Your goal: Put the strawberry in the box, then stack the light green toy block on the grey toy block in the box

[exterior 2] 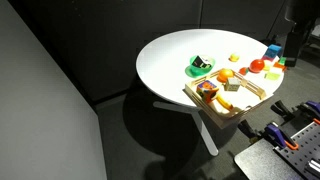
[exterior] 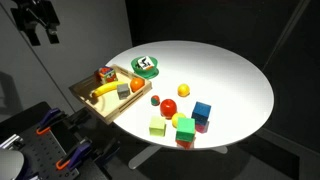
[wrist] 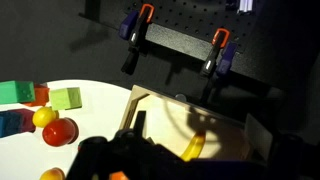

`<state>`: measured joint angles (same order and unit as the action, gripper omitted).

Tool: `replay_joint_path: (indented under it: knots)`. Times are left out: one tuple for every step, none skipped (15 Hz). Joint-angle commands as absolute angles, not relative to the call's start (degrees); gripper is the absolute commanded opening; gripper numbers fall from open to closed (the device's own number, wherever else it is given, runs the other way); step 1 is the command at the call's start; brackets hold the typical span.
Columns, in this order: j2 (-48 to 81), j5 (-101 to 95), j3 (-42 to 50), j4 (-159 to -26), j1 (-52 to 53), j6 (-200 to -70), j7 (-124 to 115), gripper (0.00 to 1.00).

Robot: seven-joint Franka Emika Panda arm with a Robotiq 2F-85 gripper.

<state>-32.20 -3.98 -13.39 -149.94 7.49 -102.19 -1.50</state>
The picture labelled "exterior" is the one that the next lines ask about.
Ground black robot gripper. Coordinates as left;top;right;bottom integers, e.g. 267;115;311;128
10;0;60;46

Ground small toy strawberry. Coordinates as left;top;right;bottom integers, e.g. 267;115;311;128
151;95;160;106

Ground light green toy block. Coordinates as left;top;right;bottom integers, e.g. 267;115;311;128
149;116;166;137

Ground grey rounded robot base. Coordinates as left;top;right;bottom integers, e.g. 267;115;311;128
0;149;24;180

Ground yellow toy banana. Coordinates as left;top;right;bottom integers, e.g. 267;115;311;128
92;81;123;97

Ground wooden tray box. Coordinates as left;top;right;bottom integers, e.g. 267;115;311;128
70;75;152;124

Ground grey toy block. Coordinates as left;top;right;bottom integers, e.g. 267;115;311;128
117;83;130;100

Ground orange toy fruit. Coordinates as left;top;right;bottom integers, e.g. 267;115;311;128
130;78;145;92

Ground red toy apple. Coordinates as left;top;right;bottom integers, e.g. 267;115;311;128
160;99;177;119

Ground yellow toy lemon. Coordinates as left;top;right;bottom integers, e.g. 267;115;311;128
177;84;190;97

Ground yellow toy fruit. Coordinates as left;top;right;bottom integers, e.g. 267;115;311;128
171;112;186;128

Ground dark green toy block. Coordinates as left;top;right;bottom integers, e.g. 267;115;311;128
176;118;196;142

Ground blue toy block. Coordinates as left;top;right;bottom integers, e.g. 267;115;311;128
191;102;211;126

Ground red toy block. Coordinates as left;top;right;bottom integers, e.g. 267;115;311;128
176;140;193;150

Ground pink toy block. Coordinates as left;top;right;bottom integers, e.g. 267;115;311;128
195;121;209;133

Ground multicoloured patterned cube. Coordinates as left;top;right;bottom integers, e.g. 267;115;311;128
95;66;117;84

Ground purple orange spring clamp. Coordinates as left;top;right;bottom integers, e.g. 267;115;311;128
36;108;67;135

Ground black white tagged cube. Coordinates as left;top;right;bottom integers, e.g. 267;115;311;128
137;56;154;70

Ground green bowl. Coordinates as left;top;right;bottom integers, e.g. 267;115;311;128
131;56;159;79

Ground black perforated mounting board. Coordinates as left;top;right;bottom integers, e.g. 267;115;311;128
0;102;109;180

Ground white table base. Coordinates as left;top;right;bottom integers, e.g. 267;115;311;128
128;145;228;170

